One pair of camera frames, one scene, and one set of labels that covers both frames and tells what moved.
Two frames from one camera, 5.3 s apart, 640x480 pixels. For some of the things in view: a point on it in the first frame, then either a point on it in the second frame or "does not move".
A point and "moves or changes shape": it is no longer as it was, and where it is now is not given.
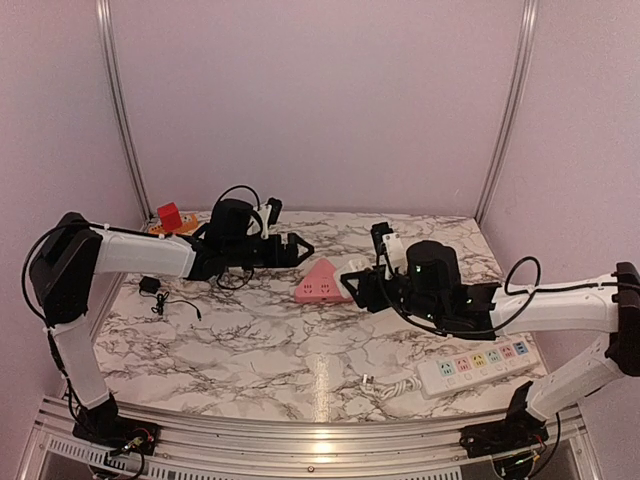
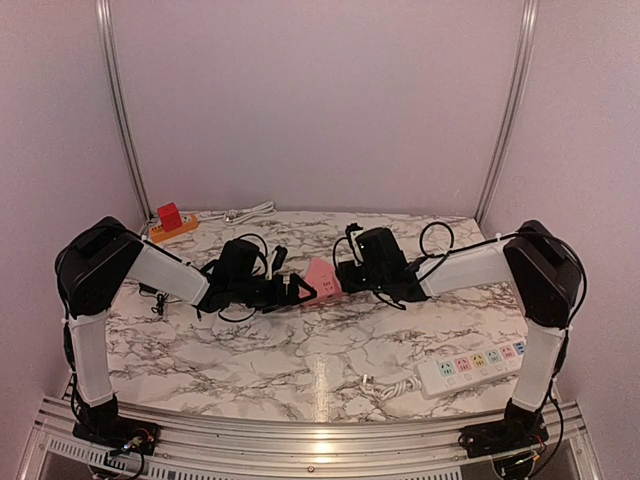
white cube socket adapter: x=359 y=264 moves or changes shape
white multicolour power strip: x=445 y=374 does not move
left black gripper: x=277 y=253 to x=280 y=299
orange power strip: x=189 y=224 does not move
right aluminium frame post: x=526 y=46 does not move
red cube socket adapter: x=170 y=217 does not move
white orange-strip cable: x=261 y=223 to x=239 y=215
